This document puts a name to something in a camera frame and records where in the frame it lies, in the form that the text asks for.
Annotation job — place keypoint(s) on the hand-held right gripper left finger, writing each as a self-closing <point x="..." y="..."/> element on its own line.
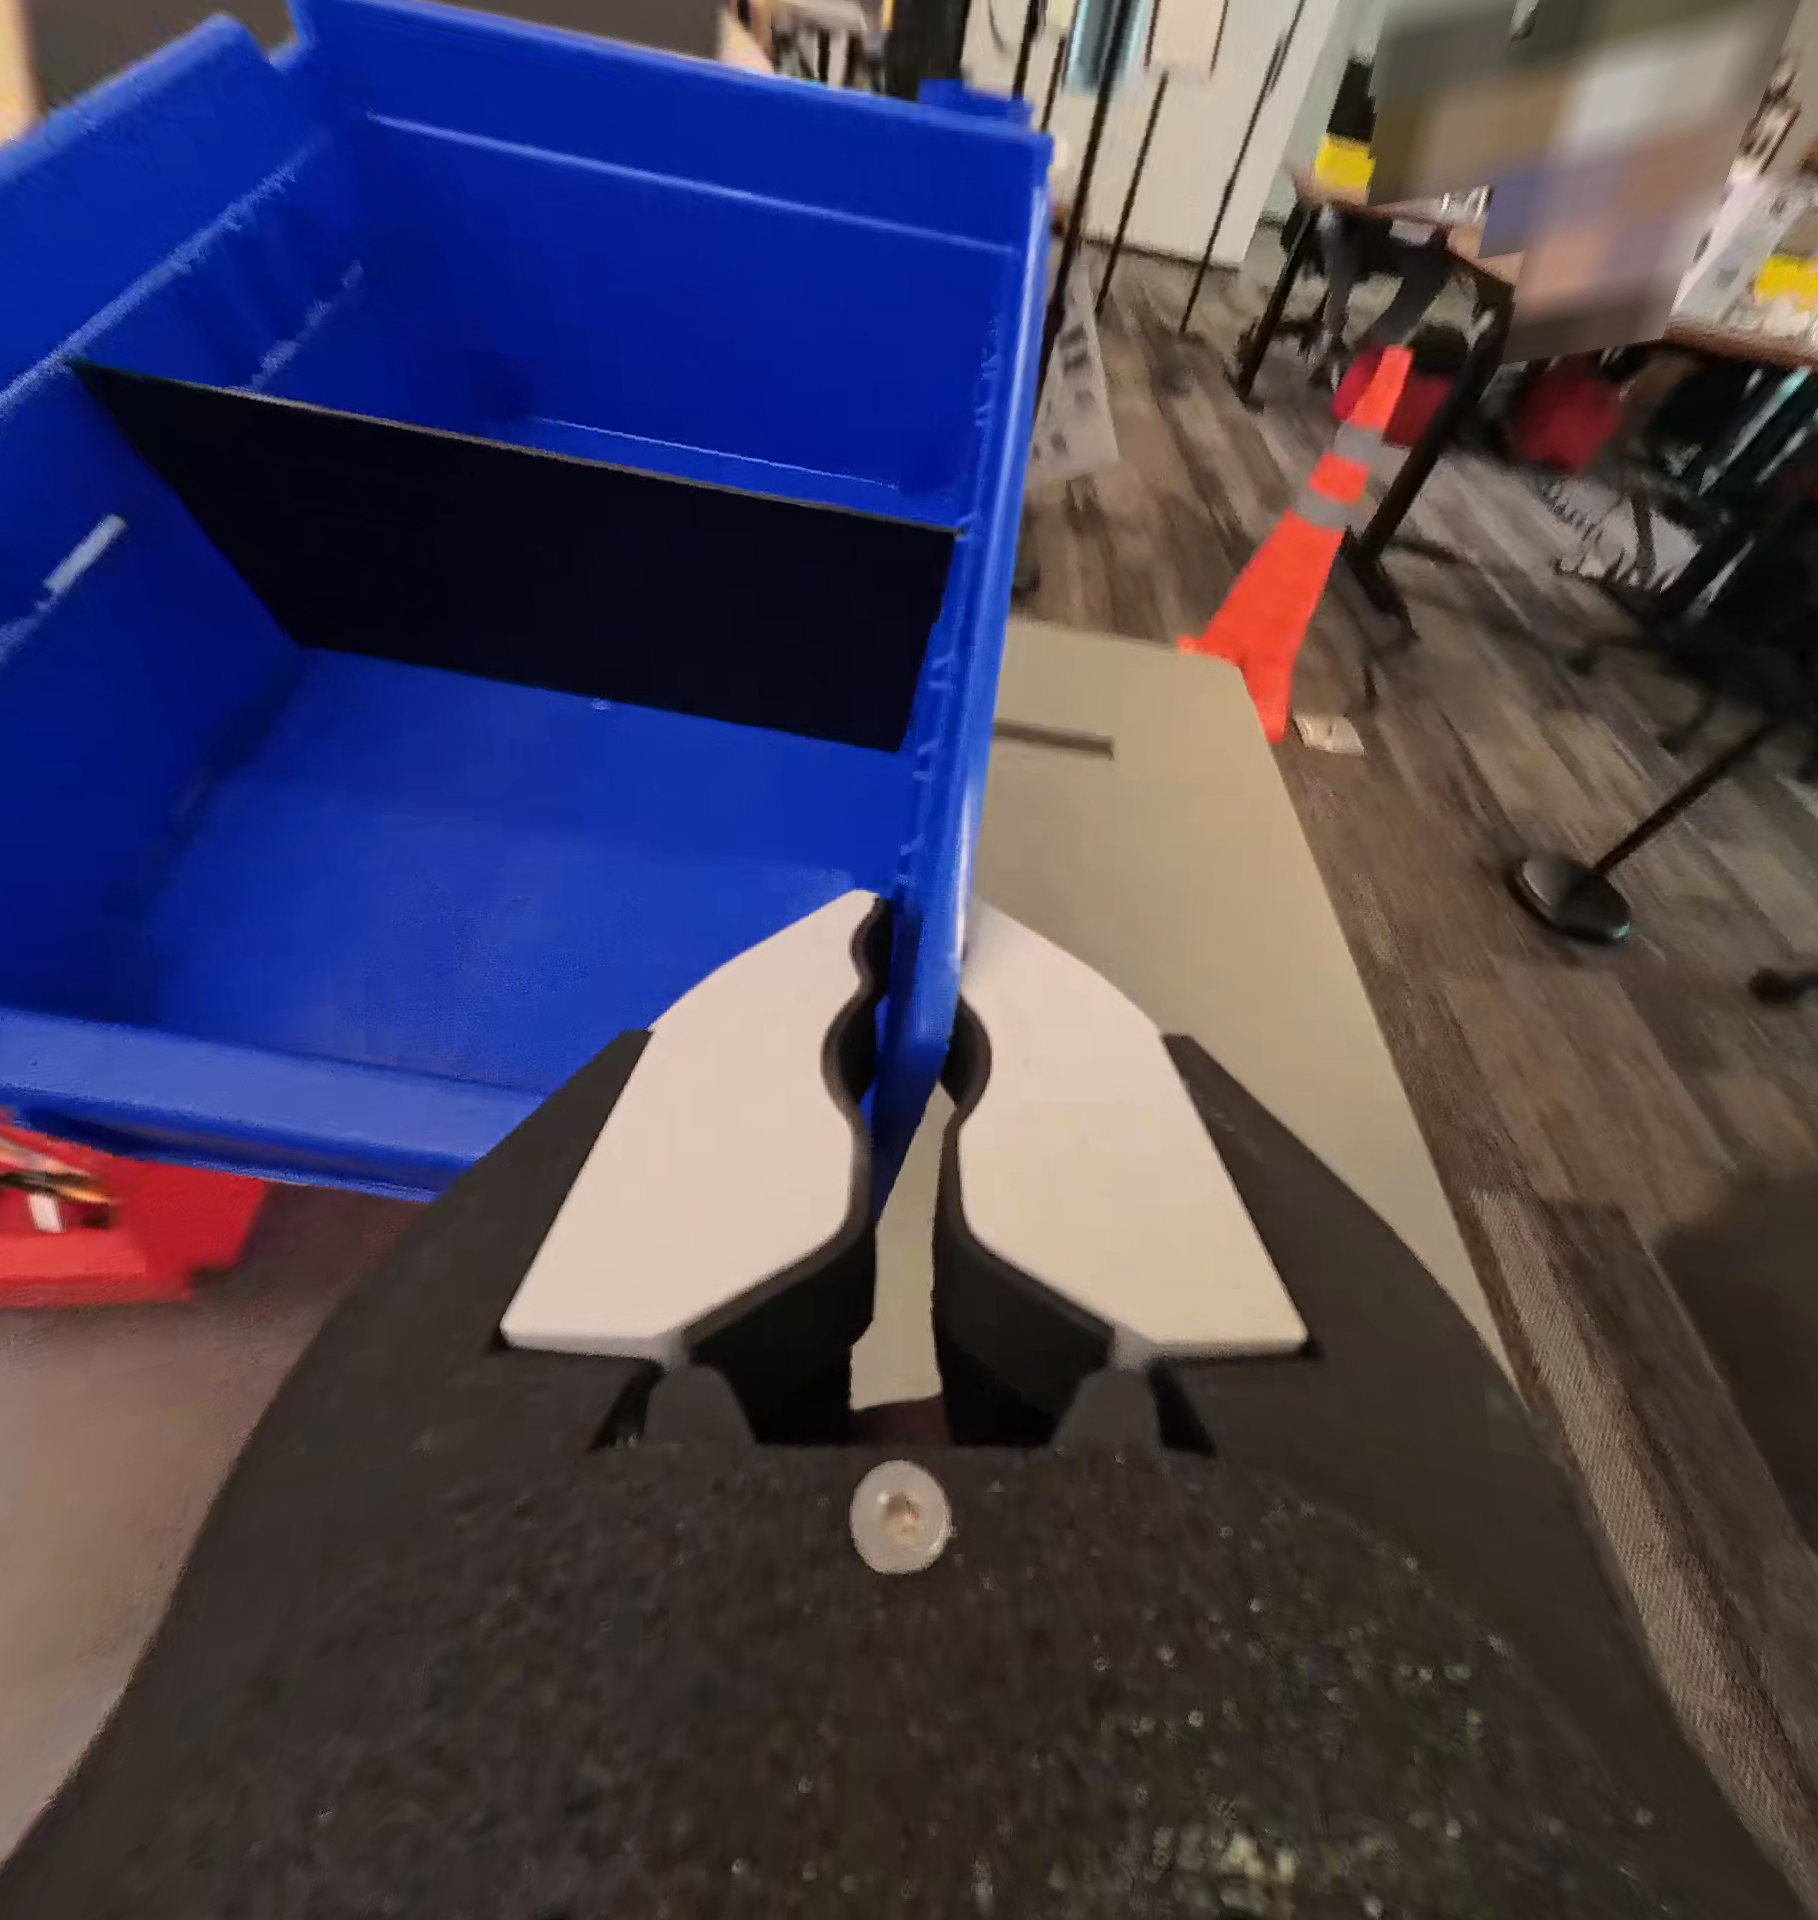
<point x="701" y="1186"/>

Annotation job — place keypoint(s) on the orange striped cone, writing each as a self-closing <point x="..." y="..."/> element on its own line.
<point x="1285" y="585"/>

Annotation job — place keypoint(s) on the black bin divider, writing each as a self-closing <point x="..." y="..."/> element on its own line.
<point x="549" y="585"/>

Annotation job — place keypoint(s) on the blue plastic bin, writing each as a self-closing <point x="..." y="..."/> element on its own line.
<point x="474" y="901"/>

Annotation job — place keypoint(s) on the black stanchion post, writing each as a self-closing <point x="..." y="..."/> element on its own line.
<point x="1569" y="897"/>

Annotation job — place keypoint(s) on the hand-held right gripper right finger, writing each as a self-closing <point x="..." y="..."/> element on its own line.
<point x="1119" y="1186"/>

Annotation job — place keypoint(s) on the red plastic bin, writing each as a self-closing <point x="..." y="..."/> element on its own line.
<point x="128" y="1260"/>

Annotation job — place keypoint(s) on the red bag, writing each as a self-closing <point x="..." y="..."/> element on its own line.
<point x="1561" y="420"/>

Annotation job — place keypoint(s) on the printed paper sheet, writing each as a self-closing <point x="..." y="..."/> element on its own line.
<point x="1076" y="390"/>

